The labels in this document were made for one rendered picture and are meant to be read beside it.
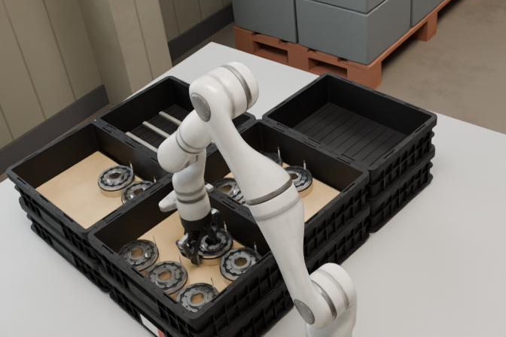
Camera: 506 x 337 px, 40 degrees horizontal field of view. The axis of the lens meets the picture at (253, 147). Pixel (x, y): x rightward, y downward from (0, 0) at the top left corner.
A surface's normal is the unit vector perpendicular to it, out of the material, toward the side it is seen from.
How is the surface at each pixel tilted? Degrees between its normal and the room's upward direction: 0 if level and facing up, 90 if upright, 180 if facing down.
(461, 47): 0
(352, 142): 0
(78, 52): 90
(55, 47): 90
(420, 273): 0
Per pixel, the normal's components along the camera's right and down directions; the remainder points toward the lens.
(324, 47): -0.64, 0.53
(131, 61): 0.77, 0.32
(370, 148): -0.11, -0.79
